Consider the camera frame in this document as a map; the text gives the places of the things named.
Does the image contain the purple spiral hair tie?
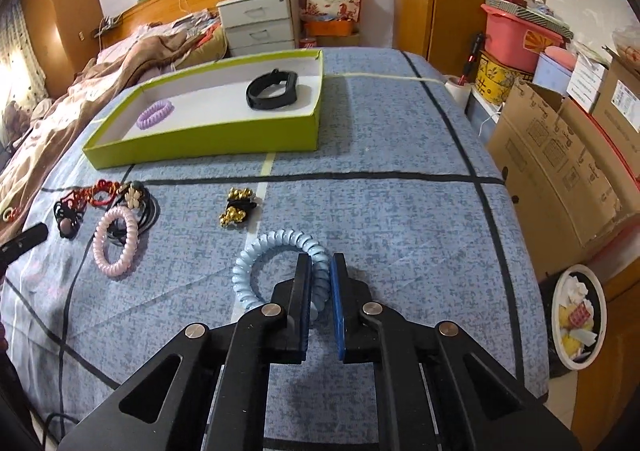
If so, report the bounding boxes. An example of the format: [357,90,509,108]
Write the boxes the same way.
[136,100,174,129]

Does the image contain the light blue spiral hair tie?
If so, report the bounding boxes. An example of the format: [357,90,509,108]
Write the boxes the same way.
[231,229,333,323]

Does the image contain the striped box lid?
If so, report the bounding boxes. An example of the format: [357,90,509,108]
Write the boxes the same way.
[487,0,576,39]

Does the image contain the brown blanket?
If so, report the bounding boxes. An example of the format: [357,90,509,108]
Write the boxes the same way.
[0,24,201,232]

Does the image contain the clear plastic bag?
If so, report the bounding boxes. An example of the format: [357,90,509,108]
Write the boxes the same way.
[612,26,640,62]

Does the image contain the red and black stick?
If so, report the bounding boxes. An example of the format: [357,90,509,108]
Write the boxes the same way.
[457,31,486,84]

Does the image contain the black smart band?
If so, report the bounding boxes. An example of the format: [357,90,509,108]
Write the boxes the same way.
[245,68,299,111]

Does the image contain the yellow patterned tin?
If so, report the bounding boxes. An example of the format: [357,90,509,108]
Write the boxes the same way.
[472,51,533,107]

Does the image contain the white carton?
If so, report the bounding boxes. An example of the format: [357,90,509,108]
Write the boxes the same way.
[567,54,608,112]

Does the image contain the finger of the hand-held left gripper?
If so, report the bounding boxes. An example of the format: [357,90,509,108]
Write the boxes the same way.
[0,224,49,267]

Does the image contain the brown labelled cardboard box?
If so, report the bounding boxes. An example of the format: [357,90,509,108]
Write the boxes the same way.
[597,48,640,132]

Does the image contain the red knotted bracelet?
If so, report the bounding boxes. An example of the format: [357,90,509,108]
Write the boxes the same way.
[75,180,126,207]

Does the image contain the red patterned gift bag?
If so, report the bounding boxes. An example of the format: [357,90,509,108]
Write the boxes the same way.
[305,0,363,23]

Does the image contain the grey drawer cabinet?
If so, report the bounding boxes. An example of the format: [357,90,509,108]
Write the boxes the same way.
[216,0,303,58]

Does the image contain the yellow bed mattress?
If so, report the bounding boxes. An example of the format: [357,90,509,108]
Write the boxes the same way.
[172,26,228,69]

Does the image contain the black cable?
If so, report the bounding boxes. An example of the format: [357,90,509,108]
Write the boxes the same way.
[42,412,83,451]

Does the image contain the white trash bin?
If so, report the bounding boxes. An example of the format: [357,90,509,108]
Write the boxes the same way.
[547,263,608,379]

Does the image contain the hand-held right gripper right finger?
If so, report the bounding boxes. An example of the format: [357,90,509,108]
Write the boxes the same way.
[330,253,583,451]

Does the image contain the open cardboard box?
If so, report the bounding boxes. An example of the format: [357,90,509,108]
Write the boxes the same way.
[486,81,640,247]

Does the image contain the black hair tie gold bells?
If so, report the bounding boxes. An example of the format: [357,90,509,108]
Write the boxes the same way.
[219,187,261,228]

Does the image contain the pink plastic bin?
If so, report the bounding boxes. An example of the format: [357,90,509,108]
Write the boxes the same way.
[480,4,568,74]

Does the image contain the orange box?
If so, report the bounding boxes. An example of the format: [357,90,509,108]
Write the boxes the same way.
[304,18,360,37]

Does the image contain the wooden door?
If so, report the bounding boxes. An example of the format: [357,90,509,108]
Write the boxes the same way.
[20,0,106,97]

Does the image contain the white tape roll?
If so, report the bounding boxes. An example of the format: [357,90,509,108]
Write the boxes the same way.
[442,74,473,107]

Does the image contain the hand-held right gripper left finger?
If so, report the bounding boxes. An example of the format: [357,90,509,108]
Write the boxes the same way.
[57,253,313,451]

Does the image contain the pink spiral hair tie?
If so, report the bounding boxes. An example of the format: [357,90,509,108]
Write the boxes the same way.
[92,206,142,278]

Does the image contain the blue patterned tablecloth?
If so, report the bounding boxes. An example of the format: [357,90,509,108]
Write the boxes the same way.
[0,47,551,451]

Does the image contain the round box with pink lid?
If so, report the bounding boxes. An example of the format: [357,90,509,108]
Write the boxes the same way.
[532,46,576,97]

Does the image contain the black hair tie with bead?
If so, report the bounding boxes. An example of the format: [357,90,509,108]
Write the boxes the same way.
[52,198,88,239]

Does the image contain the grey hair ties with flower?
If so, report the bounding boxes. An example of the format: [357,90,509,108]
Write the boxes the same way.
[112,181,162,247]

